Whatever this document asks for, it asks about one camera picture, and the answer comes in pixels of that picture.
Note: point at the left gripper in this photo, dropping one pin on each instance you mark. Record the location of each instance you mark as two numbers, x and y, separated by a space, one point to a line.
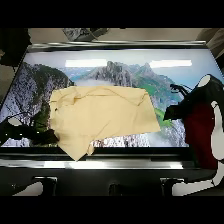
46 137

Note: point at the beige T-shirt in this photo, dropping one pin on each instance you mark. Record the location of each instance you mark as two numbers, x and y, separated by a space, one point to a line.
106 115

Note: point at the silver frame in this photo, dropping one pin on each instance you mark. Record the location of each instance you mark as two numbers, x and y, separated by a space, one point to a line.
110 164

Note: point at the heap of clothes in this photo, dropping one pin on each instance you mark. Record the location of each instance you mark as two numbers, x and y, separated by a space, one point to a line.
12 45

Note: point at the dark red garment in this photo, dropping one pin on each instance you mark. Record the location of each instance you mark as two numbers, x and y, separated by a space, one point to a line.
199 133

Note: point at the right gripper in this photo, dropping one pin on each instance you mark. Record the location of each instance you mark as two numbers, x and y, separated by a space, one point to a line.
174 112

